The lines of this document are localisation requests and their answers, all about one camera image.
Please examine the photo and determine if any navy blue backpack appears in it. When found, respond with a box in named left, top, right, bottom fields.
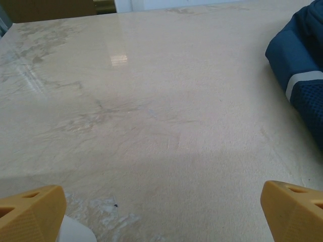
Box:
left=264, top=0, right=323, bottom=147

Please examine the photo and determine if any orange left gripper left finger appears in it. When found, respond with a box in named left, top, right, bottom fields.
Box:
left=0, top=185, right=68, bottom=242

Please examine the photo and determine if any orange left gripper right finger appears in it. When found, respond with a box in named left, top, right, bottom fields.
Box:
left=261, top=180, right=323, bottom=242

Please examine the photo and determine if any brown wooden door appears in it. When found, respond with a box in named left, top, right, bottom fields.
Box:
left=7, top=0, right=98, bottom=24

